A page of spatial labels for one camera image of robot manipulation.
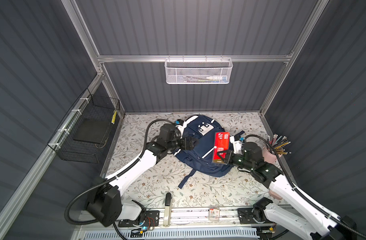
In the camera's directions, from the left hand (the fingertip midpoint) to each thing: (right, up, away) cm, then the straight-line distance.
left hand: (193, 139), depth 79 cm
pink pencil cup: (+42, -10, +3) cm, 43 cm away
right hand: (+13, -7, -4) cm, 15 cm away
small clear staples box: (+10, -36, -5) cm, 38 cm away
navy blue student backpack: (+4, -11, +5) cm, 13 cm away
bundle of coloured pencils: (+51, -4, +8) cm, 52 cm away
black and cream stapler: (-13, -37, -7) cm, 40 cm away
